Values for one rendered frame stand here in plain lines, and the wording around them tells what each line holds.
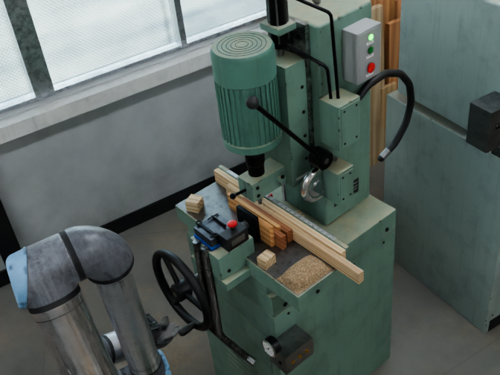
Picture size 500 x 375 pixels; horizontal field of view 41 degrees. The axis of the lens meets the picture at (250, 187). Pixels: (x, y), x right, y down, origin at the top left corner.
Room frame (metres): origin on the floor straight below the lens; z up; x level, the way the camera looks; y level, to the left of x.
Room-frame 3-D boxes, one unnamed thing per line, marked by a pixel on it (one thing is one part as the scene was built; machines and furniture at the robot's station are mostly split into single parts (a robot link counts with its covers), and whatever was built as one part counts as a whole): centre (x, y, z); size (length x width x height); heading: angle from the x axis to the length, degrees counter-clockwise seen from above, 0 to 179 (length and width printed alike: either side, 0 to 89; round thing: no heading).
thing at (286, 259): (1.58, 0.04, 0.87); 0.61 x 0.30 x 0.06; 36
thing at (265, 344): (1.34, -0.01, 0.65); 0.06 x 0.04 x 0.08; 36
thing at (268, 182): (1.68, -0.04, 1.03); 0.14 x 0.07 x 0.09; 126
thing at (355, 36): (1.75, -0.37, 1.40); 0.10 x 0.06 x 0.16; 126
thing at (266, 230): (1.59, 0.00, 0.94); 0.16 x 0.02 x 0.08; 36
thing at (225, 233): (1.52, 0.10, 0.99); 0.13 x 0.11 x 0.06; 36
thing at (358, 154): (1.85, -0.26, 1.16); 0.22 x 0.22 x 0.72; 36
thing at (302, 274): (1.39, -0.13, 0.92); 0.14 x 0.09 x 0.04; 126
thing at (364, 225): (1.75, -0.12, 0.76); 0.57 x 0.45 x 0.09; 126
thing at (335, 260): (1.57, -0.10, 0.92); 0.60 x 0.02 x 0.04; 36
